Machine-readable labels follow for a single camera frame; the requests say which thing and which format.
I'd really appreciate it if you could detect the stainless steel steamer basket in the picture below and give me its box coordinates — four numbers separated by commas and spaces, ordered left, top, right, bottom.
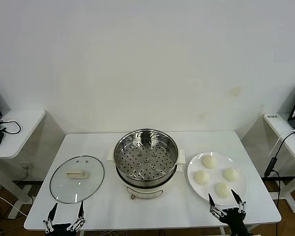
105, 128, 187, 181

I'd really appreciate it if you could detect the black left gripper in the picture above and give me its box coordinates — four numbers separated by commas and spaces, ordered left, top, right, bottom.
43, 201, 86, 236

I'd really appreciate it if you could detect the white steamed baozi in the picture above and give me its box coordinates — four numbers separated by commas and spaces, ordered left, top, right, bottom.
222, 167, 241, 183
214, 182, 232, 198
194, 170, 210, 185
202, 155, 217, 170

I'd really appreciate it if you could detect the cream electric cooking pot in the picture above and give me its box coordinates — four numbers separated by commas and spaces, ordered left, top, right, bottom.
107, 157, 186, 200

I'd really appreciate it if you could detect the white side table with mouse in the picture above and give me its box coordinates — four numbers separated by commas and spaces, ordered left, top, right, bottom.
0, 109, 46, 219

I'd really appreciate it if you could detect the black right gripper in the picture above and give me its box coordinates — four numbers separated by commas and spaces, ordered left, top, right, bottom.
207, 188, 249, 236

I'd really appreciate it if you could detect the white round plate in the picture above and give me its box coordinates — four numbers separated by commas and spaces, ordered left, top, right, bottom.
186, 151, 248, 206

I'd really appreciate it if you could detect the glass lid with cream handle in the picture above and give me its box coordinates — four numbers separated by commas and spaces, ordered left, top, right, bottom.
49, 154, 105, 204

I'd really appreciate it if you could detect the white flat cable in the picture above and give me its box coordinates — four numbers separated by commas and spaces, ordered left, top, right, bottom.
267, 129, 295, 158

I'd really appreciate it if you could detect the black cable with adapter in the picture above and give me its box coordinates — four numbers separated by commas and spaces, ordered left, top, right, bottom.
264, 130, 295, 226

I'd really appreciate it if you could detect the black looped cable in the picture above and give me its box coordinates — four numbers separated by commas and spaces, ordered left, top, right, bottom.
0, 119, 22, 135

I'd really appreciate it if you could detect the white wall socket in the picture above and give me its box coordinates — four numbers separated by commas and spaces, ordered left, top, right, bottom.
21, 162, 31, 177

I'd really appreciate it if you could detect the white side table with label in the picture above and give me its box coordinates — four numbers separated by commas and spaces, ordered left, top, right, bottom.
263, 113, 295, 213

